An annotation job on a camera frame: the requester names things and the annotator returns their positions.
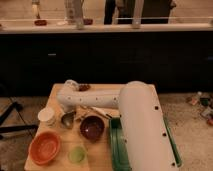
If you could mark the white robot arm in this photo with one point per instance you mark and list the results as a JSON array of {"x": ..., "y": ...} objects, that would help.
[{"x": 146, "y": 138}]

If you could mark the dark red bowl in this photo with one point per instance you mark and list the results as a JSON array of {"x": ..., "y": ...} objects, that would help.
[{"x": 92, "y": 127}]

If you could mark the orange bowl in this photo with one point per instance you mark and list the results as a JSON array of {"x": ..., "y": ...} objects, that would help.
[{"x": 44, "y": 148}]

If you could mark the red bowl on counter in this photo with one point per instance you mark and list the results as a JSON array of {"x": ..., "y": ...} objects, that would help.
[{"x": 40, "y": 22}]

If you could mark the brown chocolate bar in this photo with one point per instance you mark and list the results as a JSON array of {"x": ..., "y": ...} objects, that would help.
[{"x": 84, "y": 87}]

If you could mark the metal measuring scoop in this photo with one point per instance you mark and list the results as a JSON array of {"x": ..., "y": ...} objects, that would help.
[{"x": 67, "y": 119}]

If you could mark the white cup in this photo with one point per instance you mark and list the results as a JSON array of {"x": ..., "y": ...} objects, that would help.
[{"x": 47, "y": 116}]

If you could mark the dark red dish on counter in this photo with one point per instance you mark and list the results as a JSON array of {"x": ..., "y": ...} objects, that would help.
[{"x": 88, "y": 21}]

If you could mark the small green cup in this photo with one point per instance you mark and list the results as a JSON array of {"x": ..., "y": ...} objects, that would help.
[{"x": 76, "y": 155}]

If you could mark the green plastic tray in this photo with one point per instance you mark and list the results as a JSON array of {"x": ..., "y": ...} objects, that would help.
[{"x": 119, "y": 154}]

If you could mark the black chair base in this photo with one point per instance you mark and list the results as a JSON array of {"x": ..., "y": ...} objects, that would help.
[{"x": 11, "y": 120}]

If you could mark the white handled utensil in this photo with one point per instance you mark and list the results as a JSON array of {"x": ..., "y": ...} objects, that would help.
[{"x": 98, "y": 111}]

